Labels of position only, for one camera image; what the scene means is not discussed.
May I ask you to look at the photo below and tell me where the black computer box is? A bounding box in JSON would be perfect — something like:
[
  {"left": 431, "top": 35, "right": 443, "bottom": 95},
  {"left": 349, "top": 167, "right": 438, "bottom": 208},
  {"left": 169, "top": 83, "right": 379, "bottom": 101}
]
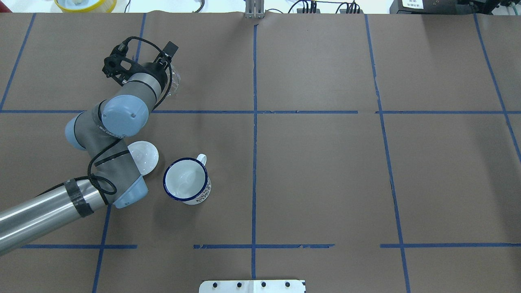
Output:
[{"left": 389, "top": 0, "right": 500, "bottom": 15}]

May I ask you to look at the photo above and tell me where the yellow tape roll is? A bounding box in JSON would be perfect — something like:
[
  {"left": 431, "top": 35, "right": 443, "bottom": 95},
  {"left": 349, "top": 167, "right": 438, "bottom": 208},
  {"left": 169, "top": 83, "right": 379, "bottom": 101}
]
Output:
[{"left": 54, "top": 0, "right": 118, "bottom": 13}]

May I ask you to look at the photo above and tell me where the far black camera cable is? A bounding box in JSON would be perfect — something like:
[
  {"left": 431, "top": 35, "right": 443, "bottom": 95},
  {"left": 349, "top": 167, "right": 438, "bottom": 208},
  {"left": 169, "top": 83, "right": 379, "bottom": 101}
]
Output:
[{"left": 87, "top": 36, "right": 173, "bottom": 196}]

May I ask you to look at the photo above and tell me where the aluminium frame post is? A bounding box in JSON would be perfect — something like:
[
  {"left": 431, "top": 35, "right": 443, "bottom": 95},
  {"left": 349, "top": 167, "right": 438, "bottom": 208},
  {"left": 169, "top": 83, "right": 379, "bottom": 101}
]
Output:
[{"left": 244, "top": 0, "right": 265, "bottom": 19}]

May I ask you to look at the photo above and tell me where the white ceramic lid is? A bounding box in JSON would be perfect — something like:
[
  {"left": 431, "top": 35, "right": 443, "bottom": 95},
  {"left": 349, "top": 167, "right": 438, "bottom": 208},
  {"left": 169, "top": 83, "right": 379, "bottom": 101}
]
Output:
[{"left": 128, "top": 141, "right": 159, "bottom": 176}]

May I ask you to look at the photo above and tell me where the white camera stand column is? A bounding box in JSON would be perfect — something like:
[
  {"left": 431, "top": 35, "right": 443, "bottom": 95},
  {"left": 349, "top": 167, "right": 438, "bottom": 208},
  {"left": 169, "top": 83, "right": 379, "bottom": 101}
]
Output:
[{"left": 199, "top": 279, "right": 306, "bottom": 293}]

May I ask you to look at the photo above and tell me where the white enamel mug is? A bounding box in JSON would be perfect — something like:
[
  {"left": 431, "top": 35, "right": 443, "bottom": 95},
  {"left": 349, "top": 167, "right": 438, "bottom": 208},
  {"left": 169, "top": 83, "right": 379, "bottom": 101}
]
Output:
[{"left": 162, "top": 154, "right": 212, "bottom": 205}]

